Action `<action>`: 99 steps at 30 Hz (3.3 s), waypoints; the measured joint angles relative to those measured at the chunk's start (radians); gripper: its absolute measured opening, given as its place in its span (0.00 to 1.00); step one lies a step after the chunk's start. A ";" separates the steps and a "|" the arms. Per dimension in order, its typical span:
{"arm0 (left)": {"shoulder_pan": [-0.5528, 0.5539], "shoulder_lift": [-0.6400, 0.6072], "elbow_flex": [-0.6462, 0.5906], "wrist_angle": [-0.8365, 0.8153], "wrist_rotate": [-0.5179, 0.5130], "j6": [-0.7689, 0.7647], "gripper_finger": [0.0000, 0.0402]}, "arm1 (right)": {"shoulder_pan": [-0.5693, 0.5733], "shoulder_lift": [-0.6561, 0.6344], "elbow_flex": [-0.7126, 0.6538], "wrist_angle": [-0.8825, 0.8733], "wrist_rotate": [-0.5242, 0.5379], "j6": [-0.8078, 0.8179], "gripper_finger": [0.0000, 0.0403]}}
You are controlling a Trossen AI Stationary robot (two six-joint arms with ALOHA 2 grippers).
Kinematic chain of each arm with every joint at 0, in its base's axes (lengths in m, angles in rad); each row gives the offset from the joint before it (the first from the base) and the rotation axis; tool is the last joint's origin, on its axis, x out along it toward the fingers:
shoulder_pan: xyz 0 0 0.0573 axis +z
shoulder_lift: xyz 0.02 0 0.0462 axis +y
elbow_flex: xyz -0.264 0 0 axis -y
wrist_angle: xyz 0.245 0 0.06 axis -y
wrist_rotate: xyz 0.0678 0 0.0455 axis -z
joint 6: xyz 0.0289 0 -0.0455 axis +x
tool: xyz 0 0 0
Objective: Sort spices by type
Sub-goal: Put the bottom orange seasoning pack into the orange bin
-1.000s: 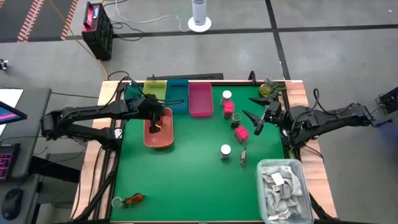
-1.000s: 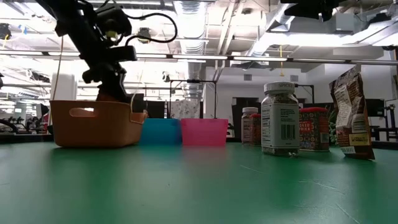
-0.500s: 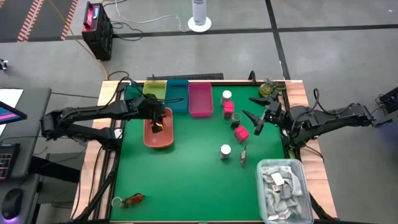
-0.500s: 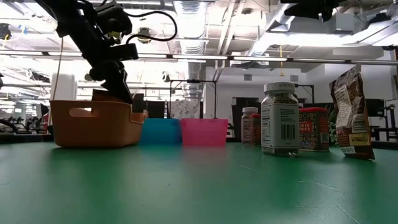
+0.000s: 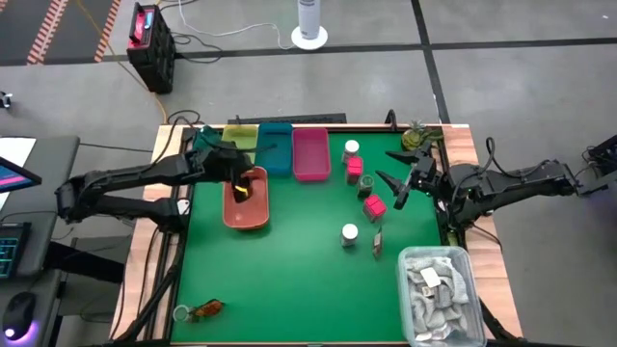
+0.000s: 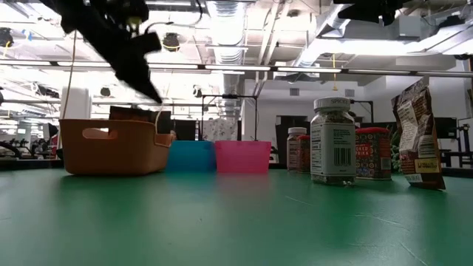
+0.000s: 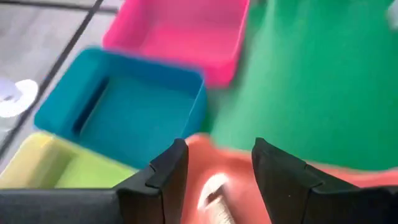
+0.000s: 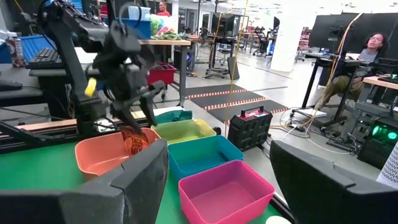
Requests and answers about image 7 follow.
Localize green table mat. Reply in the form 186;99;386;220
201;0;398;172

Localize pink plastic bin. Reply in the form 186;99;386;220
101;0;251;90

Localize white tower fan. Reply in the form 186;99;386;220
0;77;40;119

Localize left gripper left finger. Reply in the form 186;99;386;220
113;138;190;224

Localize orange plastic bin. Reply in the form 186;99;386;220
180;133;398;224

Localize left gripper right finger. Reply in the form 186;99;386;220
251;137;364;224

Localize blue plastic bin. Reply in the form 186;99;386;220
33;46;208;170

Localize yellow-green plastic bin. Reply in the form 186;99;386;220
0;130;139;190

